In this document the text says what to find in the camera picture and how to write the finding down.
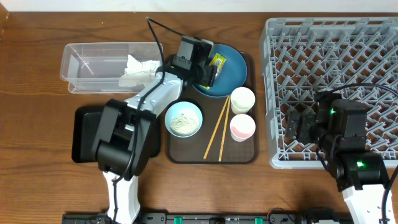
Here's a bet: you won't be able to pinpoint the left wooden chopstick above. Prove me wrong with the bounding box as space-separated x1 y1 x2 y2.
203 96 229 159

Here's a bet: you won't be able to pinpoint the white napkin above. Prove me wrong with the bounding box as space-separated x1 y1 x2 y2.
118 55 160 87

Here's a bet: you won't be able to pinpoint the wooden chopstick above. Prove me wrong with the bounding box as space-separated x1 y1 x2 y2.
218 95 231 162
203 96 229 159

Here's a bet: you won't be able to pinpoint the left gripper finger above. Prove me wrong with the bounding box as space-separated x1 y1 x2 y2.
201 65 217 87
201 39 214 64

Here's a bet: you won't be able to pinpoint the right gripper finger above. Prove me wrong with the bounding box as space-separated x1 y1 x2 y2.
302 105 316 116
285 108 301 138

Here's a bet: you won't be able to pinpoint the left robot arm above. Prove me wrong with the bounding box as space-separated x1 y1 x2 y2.
91 36 217 223

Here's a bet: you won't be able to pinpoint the right wooden chopstick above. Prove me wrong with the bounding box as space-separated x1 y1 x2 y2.
218 95 231 162

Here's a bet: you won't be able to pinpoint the clear plastic bin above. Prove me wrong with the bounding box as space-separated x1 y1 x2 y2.
60 42 160 94

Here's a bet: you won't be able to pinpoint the yellow snack wrapper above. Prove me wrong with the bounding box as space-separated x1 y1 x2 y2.
198 53 227 89

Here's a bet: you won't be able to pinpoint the green cup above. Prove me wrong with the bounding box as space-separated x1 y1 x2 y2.
230 87 256 114

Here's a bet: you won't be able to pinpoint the dark blue plate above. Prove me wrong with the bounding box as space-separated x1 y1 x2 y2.
194 44 248 98

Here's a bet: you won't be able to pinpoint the grey dishwasher rack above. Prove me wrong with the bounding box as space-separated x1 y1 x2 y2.
259 17 397 169

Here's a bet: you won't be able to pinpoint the brown serving tray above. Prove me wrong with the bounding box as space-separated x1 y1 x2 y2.
165 51 260 165

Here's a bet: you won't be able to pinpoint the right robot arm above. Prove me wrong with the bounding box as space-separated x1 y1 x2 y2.
285 92 397 223

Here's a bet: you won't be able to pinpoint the light blue bowl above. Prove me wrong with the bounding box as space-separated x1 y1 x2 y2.
165 101 203 138

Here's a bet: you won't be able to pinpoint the pink cup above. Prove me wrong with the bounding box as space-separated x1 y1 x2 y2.
229 114 256 142

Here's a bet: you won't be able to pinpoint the food crumbs in bowl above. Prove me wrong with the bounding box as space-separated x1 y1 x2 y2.
170 114 199 136

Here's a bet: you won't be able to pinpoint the black bin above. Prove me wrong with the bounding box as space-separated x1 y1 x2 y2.
72 105 161 163

